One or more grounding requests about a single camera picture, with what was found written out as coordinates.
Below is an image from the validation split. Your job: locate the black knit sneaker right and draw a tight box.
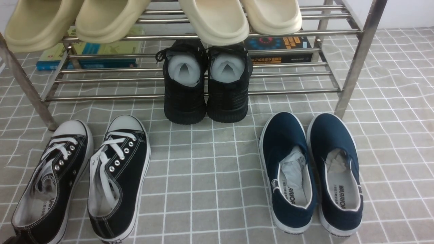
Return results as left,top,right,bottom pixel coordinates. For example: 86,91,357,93
206,43,253,123

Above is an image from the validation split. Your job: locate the navy slip-on shoe right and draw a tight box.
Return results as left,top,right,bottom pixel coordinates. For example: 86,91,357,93
307,113,364,237

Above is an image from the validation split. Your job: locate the silver metal shoe rack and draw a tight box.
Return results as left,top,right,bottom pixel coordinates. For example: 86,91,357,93
1,0,387,131

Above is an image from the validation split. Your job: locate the black canvas sneaker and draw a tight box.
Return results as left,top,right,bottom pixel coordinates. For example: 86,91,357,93
12,120,94,244
88,115,151,244

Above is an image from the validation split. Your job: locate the navy slip-on shoe left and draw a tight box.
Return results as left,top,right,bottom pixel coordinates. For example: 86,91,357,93
259,112,318,235

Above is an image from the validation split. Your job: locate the black book colourful cover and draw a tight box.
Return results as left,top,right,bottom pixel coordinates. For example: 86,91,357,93
243,37,313,65

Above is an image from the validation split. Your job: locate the tan foam slipper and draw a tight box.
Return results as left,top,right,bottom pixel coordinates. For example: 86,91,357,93
75,0,151,44
4,0,84,53

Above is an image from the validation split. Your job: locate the navy slip-on shoe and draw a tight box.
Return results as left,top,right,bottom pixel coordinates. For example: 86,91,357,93
259,112,318,235
307,113,364,237

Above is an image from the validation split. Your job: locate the cream foam slipper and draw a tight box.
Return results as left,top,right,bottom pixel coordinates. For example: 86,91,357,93
178,0,250,46
241,0,302,36

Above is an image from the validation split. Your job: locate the black knit sneaker left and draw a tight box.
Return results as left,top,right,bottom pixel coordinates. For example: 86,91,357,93
155,39,208,125

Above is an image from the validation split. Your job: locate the tan foam slipper far left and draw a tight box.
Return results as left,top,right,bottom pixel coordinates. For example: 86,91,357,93
4,0,84,53

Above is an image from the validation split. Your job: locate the black knit sneaker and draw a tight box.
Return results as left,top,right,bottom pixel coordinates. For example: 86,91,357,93
206,43,253,123
155,39,208,125

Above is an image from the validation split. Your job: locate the green and blue book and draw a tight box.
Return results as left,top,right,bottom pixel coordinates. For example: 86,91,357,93
36,41,143,71

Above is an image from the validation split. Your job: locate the cream foam slipper right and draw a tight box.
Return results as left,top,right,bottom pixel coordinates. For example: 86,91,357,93
241,0,302,36

